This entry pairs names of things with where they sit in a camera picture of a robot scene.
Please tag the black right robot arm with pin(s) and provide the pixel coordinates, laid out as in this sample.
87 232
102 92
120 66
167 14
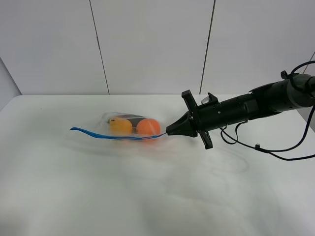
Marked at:
261 102

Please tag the clear zip bag blue zipper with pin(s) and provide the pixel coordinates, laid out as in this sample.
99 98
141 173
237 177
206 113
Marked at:
96 129

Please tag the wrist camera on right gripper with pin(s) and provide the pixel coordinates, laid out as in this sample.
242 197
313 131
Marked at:
209 99

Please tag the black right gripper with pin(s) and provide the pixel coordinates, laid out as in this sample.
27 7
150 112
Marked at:
199 120

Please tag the yellow ball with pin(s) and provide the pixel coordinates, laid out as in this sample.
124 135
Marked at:
120 126

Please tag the orange ball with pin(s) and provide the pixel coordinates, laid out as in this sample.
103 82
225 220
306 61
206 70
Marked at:
148 127

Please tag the dark flat item in bag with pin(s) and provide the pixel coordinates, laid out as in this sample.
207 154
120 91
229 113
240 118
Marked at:
132 118

